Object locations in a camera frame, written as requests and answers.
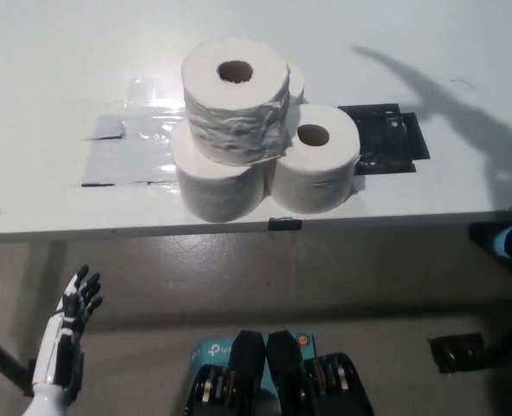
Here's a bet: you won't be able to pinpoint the white and black left hand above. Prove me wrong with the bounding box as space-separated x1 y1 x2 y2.
31 263 105 392

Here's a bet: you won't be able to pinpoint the black ribbed robot body blocks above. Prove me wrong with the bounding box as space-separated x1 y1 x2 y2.
181 329 373 416

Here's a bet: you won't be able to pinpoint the smooth white toilet paper roll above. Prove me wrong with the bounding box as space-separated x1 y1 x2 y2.
269 102 363 216
170 119 268 224
286 62 307 107

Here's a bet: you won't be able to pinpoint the teal tp-link box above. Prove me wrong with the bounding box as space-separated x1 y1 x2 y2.
190 331 317 391

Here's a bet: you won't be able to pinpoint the clear tape over grey patch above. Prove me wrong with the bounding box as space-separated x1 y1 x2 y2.
68 75 187 188

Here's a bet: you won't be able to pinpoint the small black edge clip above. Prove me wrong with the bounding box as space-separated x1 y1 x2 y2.
267 216 302 231

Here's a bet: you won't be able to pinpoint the black taped table plate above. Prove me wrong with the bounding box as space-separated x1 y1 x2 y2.
337 102 431 177

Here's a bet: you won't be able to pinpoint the black floor plate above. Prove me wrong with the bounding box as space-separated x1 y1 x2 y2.
427 331 487 374

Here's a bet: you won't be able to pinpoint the black bulky object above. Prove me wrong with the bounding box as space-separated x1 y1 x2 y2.
467 221 512 283

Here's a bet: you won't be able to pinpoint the blue round object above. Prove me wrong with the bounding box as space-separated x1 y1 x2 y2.
492 227 512 263

